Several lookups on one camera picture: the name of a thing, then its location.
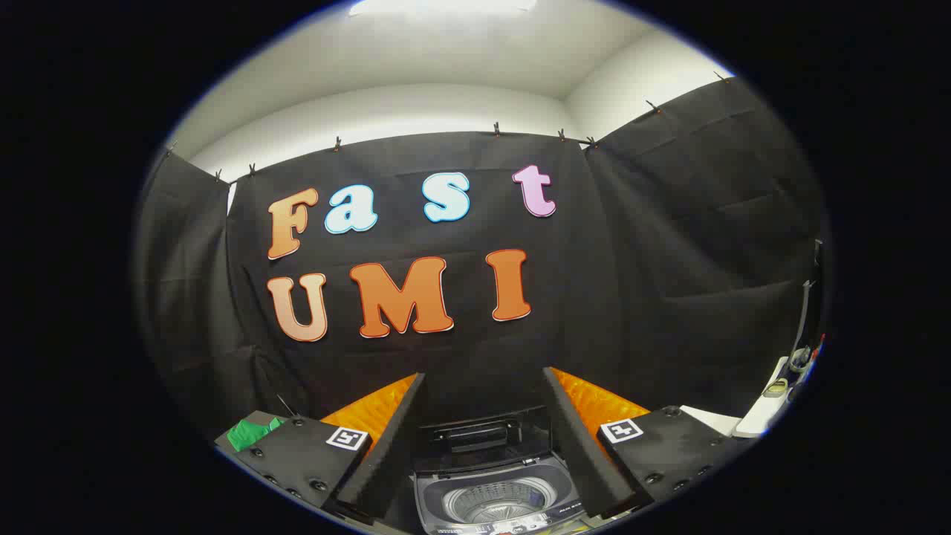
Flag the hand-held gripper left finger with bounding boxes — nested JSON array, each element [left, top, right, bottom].
[[214, 372, 429, 525]]

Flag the black backdrop cloth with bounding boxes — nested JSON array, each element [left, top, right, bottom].
[[134, 74, 830, 447]]

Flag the green shirt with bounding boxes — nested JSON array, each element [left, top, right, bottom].
[[227, 416, 287, 453]]

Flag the white board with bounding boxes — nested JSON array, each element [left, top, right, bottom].
[[680, 357, 790, 439]]

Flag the grey washing machine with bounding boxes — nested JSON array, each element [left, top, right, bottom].
[[412, 452, 589, 535]]

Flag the ceiling light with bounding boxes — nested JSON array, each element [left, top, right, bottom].
[[348, 0, 537, 17]]

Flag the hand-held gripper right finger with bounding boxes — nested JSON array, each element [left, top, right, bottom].
[[541, 366, 736, 521]]

